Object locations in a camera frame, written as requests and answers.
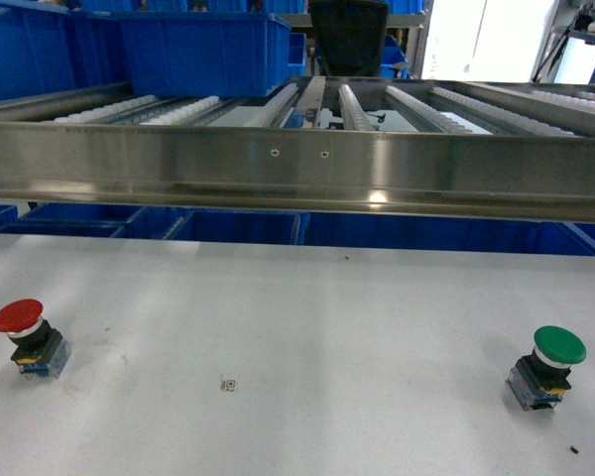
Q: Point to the green mushroom push button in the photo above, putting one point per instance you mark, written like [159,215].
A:
[539,380]

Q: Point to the red mushroom push button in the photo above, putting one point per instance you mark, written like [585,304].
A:
[41,350]

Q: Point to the stainless steel roller shelf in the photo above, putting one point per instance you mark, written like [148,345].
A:
[426,147]

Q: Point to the blue bin under shelf centre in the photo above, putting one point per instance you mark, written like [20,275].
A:
[250,227]

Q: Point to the blue bin under shelf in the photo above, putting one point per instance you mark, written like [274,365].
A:
[250,227]
[74,219]

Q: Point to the blue bin on roller shelf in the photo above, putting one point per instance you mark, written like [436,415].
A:
[205,54]

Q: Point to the blue bin under shelf left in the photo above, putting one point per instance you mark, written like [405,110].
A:
[74,219]

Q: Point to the small QR code sticker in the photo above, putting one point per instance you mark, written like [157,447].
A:
[228,385]

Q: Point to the large blue bin far left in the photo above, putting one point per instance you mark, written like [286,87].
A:
[45,48]

